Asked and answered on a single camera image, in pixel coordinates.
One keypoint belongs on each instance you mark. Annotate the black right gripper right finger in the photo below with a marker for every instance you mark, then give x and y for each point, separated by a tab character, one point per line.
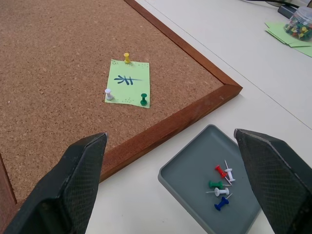
275	180

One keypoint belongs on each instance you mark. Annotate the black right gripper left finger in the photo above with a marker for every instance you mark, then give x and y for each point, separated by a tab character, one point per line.
70	185

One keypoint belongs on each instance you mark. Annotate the white push pin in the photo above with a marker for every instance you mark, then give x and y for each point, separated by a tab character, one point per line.
221	191
229	174
109	94

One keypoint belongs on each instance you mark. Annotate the red push pin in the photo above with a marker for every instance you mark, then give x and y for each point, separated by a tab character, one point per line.
220	171

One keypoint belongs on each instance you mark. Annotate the blue push pin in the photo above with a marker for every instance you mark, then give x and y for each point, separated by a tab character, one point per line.
221	204

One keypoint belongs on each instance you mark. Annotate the green push pin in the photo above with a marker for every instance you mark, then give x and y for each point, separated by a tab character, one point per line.
143	99
215	184

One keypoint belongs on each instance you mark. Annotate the wood-framed cork board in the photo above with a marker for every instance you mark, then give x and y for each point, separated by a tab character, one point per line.
61	73

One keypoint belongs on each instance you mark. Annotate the green paper note with drawing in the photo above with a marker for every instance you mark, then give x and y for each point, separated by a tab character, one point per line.
132	83

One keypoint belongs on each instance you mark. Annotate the yellow push pin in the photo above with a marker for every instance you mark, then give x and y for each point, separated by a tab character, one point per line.
126	58

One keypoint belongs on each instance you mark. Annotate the clear jar of push pins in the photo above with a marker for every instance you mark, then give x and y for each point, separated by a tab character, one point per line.
299	25

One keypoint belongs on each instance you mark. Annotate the grey plastic tray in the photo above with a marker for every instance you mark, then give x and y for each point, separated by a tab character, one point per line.
195	170

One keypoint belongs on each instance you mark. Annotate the stack of green paper notes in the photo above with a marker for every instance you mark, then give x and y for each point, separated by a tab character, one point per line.
278	33

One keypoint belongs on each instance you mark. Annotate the dark grey adapter block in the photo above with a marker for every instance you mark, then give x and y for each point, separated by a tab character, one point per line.
286	11

